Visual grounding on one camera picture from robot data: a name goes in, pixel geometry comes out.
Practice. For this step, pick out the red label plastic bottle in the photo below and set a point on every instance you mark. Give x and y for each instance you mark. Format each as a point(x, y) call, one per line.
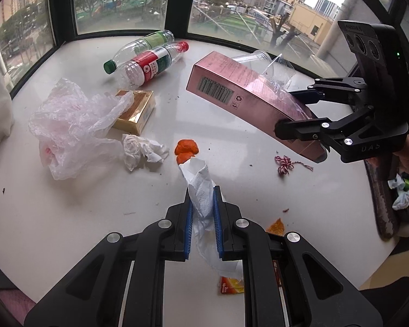
point(150, 63)

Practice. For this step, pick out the pink box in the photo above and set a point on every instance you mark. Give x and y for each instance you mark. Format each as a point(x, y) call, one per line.
point(231, 78)

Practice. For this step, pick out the crumpled clear plastic bag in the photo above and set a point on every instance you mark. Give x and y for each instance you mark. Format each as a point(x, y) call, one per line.
point(71, 126)

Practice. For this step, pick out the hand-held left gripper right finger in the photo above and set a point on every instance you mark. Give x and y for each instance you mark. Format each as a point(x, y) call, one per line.
point(217, 231)

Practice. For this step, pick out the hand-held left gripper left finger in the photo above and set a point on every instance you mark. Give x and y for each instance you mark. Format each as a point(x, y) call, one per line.
point(188, 231)

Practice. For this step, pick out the dark window frame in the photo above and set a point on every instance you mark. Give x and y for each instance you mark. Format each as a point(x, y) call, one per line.
point(175, 6)

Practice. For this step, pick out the orange peel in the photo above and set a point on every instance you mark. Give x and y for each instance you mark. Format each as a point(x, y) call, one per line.
point(186, 148)

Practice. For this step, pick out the orange crisp piece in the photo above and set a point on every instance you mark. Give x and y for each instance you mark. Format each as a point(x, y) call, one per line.
point(276, 227)

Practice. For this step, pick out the green sports field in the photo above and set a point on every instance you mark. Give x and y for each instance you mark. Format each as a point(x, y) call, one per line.
point(231, 22)

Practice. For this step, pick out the white tissue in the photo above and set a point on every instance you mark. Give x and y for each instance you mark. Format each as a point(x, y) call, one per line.
point(139, 148)
point(201, 190)

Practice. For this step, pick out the white green cloth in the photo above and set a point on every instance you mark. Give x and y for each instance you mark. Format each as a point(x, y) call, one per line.
point(400, 197)

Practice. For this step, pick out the pink garment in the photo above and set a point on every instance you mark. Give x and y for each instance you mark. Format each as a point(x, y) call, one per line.
point(17, 306)

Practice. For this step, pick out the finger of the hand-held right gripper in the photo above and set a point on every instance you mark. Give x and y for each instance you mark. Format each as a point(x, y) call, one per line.
point(306, 129)
point(327, 88)

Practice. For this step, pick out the red blister card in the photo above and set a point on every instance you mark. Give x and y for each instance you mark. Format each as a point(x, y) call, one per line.
point(230, 286)

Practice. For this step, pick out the crumpled white plastic wrap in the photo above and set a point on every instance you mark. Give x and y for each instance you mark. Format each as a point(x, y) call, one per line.
point(281, 71)

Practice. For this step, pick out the green label plastic bottle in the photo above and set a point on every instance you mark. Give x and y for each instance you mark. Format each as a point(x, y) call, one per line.
point(146, 42)

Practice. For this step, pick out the gold box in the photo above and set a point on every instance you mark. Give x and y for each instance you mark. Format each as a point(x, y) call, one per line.
point(139, 109)

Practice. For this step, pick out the clear plastic cup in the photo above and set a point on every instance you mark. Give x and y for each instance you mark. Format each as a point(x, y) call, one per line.
point(255, 58)

